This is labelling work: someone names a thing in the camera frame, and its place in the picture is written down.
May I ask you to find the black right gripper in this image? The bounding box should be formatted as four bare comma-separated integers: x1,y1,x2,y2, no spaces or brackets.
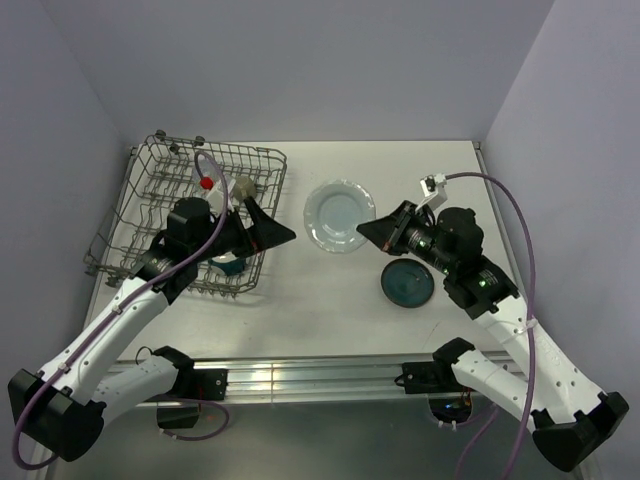
358,199,456,275

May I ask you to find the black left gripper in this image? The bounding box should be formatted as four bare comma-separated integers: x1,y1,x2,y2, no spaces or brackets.
190,197,294,263

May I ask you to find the teal and cream bowl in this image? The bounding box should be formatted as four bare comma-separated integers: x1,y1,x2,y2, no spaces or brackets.
207,253,247,277

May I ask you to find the beige ceramic mug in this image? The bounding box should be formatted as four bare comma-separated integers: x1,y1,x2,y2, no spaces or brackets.
232,176,257,202

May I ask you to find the light blue scalloped plate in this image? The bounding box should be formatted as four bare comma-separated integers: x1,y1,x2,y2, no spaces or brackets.
303,179,376,254

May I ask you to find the clear plastic cup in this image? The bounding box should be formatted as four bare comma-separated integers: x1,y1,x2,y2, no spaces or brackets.
192,157,219,194

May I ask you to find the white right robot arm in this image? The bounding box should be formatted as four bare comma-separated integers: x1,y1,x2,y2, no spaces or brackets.
357,201,629,472

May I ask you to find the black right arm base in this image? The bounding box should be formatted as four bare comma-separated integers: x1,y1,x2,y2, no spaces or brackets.
394,361,493,431

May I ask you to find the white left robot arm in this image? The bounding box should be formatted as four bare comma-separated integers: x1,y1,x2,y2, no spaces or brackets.
8,197,296,470

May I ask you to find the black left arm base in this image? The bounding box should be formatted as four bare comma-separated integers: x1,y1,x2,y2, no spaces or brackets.
153,369,230,431

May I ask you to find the dark teal round plate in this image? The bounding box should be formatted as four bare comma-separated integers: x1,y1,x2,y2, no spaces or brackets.
380,259,435,309

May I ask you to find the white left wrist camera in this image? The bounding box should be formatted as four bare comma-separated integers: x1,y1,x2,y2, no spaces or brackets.
199,175,236,214

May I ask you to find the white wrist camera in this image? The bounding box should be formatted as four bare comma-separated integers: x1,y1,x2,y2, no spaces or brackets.
199,175,236,214
416,173,447,211

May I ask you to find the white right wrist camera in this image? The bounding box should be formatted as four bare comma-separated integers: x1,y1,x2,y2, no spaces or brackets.
416,173,447,211

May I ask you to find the grey wire dish rack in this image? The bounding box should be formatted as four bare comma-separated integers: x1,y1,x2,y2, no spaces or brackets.
84,130,287,288

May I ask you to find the aluminium mounting rail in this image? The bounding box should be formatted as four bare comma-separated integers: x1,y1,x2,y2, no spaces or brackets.
112,355,516,407

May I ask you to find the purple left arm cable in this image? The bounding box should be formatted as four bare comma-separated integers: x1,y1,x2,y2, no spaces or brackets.
12,149,236,471

